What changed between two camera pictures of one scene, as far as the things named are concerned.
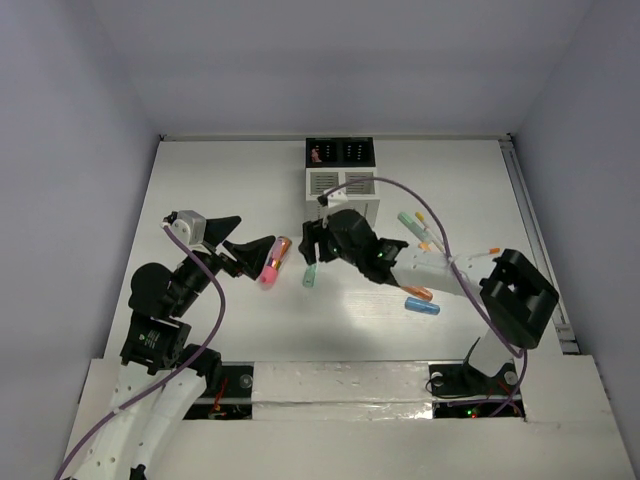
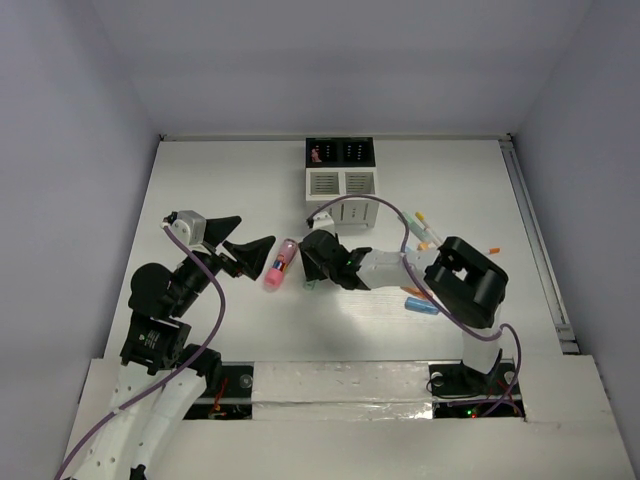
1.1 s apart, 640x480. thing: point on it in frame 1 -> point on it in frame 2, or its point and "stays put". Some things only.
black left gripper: x=216 y=253 stays put
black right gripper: x=313 y=233 -> x=312 y=270
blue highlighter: x=421 y=306 stays put
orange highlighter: x=420 y=291 stays put
